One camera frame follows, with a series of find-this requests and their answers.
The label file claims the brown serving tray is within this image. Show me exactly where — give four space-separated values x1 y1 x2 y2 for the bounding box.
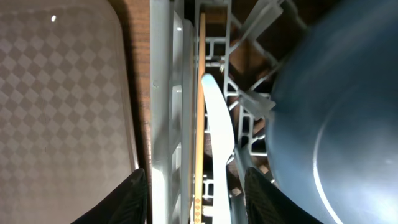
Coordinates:
1 0 137 223

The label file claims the blue plate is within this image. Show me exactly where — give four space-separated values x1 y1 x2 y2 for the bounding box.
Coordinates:
266 0 397 223

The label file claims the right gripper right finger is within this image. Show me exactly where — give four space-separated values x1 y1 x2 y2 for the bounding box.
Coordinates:
244 167 320 224

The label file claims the light blue plastic knife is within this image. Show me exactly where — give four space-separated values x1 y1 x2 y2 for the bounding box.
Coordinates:
201 73 235 224

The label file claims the grey dishwasher rack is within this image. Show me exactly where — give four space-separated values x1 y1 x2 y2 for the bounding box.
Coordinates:
149 0 312 224

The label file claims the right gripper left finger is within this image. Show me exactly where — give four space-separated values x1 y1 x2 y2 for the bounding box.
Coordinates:
72 168 148 224

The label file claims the wooden chopstick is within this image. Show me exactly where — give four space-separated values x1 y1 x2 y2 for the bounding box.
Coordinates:
194 12 206 224

